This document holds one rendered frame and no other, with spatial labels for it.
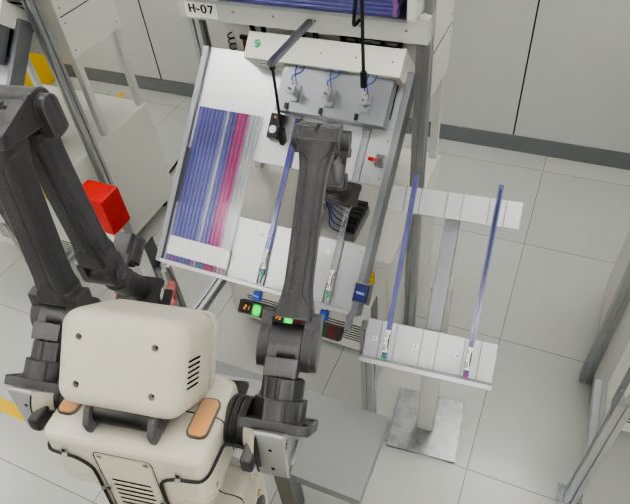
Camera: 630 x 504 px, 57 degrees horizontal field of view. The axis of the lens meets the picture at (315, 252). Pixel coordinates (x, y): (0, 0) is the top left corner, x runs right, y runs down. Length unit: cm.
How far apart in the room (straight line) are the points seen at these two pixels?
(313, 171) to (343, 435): 85
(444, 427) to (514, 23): 197
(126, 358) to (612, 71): 282
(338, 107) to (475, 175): 174
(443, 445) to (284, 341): 139
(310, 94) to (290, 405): 104
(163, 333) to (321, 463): 82
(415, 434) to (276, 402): 139
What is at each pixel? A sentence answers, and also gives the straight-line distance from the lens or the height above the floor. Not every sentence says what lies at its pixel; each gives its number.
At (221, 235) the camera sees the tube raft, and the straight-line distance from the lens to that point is 184.
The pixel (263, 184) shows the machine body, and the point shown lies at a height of 62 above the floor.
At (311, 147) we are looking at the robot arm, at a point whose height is 147.
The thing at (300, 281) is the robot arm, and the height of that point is 133.
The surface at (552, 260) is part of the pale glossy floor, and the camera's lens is 293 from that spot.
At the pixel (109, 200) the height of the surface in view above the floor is 76.
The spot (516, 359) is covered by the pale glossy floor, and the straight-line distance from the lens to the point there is 253.
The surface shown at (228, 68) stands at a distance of 196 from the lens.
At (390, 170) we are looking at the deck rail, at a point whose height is 102.
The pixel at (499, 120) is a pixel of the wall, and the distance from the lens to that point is 348.
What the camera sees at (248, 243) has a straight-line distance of 181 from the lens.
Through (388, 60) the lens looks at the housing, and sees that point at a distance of 169.
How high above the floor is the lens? 204
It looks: 45 degrees down
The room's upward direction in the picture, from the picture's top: 7 degrees counter-clockwise
